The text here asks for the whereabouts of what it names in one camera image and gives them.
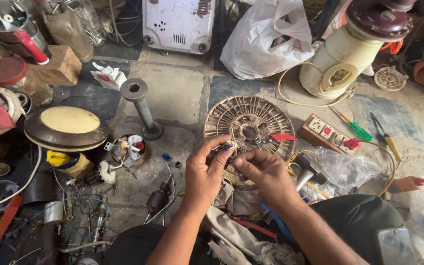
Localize person's left hand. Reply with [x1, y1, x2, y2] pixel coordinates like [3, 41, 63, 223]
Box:
[184, 135, 235, 211]

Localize person's right hand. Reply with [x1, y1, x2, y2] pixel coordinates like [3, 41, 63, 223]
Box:
[232, 149, 304, 214]

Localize metal hammer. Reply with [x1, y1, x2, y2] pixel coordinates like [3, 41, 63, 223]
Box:
[294, 154, 328, 193]

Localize motor armature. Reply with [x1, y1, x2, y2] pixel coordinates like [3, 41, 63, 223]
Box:
[144, 175, 174, 224]

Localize round rusty fan stator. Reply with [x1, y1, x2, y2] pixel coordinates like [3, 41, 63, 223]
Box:
[203, 95, 296, 186]

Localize beige cloth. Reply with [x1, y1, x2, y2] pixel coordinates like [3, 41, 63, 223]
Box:
[202, 178, 305, 265]

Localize clear plastic bag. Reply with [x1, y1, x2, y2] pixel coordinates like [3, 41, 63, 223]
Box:
[300, 146, 382, 201]

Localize small bowl of parts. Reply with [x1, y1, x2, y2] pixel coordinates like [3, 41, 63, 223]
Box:
[104, 133, 147, 168]

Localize grey metal pipe socket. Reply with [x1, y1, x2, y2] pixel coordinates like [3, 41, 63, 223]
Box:
[120, 78, 164, 141]

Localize white round regulator knob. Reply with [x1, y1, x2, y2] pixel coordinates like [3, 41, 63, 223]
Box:
[99, 160, 118, 185]

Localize person's black trousers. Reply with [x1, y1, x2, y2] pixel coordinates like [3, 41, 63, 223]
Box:
[103, 194, 406, 265]

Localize yellow tape roll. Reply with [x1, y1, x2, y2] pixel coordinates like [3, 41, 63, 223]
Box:
[46, 150, 95, 180]

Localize white plastic bag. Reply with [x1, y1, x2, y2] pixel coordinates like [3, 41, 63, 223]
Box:
[220, 0, 315, 80]

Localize torn white paper box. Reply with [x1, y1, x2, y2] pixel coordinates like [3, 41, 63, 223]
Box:
[90, 62, 127, 91]

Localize brown cream fan cover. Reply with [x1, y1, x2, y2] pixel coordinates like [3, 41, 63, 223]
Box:
[24, 106, 109, 152]

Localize smartphone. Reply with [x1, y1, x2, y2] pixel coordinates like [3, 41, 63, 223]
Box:
[375, 227, 417, 265]

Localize white metal appliance casing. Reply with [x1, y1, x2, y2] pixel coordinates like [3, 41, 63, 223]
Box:
[142, 0, 216, 55]

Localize silver capacitor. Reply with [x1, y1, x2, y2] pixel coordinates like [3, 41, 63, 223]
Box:
[44, 201, 64, 226]

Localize cream mixer grinder base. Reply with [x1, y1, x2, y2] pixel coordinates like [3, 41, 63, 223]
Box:
[300, 0, 414, 100]

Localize white round plastic grille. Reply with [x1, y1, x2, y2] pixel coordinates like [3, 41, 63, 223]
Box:
[374, 66, 408, 92]

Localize wooden block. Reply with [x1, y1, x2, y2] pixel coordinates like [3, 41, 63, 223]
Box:
[28, 45, 82, 86]

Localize dusty plastic wrapped jar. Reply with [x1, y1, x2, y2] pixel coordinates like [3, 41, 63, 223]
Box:
[35, 0, 94, 63]

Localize red lidded glass jar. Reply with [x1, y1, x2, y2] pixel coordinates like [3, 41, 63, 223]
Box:
[0, 57, 54, 107]

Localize red handled pliers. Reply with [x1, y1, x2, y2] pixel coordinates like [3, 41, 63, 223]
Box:
[247, 133, 297, 146]

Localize brown switch socket board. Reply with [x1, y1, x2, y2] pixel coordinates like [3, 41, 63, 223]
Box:
[297, 113, 360, 155]

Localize cream power cord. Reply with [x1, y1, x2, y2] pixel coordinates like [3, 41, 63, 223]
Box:
[278, 62, 355, 108]

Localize green handled screwdriver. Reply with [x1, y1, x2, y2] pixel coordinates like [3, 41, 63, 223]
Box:
[331, 107, 374, 142]

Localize yellow wire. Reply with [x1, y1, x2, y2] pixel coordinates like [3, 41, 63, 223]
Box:
[286, 140, 397, 201]

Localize yellow handled pliers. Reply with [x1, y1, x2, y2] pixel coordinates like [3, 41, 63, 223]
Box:
[370, 112, 403, 163]

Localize tangle of thin wires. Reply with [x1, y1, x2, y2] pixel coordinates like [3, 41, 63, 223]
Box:
[0, 177, 115, 265]

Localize white cable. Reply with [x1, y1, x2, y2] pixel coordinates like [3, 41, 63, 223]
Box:
[0, 145, 42, 212]

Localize steel jar with red handle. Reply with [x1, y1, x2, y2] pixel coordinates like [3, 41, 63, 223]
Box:
[0, 0, 51, 65]

